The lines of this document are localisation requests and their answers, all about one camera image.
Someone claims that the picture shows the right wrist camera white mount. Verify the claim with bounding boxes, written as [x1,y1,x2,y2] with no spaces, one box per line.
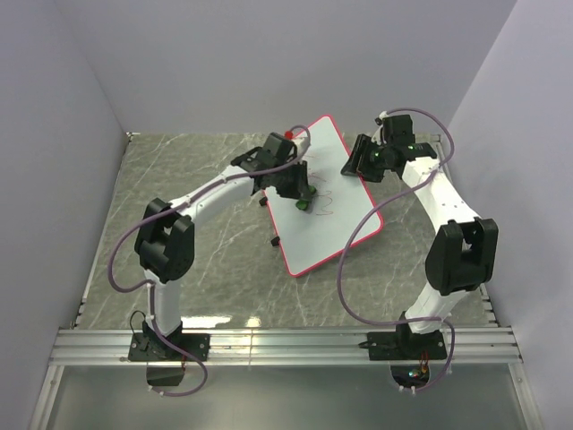
[372,111,415,146]

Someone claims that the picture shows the pink framed whiteboard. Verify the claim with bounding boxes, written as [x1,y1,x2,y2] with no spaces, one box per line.
[264,115,375,277]

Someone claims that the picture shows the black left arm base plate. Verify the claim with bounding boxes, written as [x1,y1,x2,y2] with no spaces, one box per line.
[127,331,210,362]

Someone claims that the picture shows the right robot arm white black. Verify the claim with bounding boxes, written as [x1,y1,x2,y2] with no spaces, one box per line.
[341,134,499,359]

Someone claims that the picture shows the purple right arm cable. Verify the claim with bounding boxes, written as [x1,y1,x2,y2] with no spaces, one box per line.
[336,107,458,395]

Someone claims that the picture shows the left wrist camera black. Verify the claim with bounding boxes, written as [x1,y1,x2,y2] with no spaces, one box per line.
[260,132,310,168]

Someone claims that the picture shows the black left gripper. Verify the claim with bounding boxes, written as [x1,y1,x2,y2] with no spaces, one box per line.
[272,159,312,202]

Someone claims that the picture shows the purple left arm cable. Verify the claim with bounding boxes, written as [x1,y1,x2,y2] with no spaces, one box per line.
[108,125,311,398]

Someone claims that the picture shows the green whiteboard eraser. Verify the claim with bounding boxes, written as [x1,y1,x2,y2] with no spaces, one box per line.
[295,185,317,211]

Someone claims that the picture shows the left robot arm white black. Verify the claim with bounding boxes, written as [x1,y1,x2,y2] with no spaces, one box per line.
[135,156,315,360]

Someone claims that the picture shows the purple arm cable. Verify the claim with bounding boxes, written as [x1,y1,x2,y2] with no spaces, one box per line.
[108,125,311,398]
[336,107,458,395]

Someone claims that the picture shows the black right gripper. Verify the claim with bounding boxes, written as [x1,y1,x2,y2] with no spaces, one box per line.
[339,134,392,184]

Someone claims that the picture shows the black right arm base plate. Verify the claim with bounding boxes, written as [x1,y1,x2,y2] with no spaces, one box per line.
[358,331,448,361]

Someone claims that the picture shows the aluminium mounting rail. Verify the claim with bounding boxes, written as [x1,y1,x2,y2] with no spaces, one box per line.
[48,327,523,366]

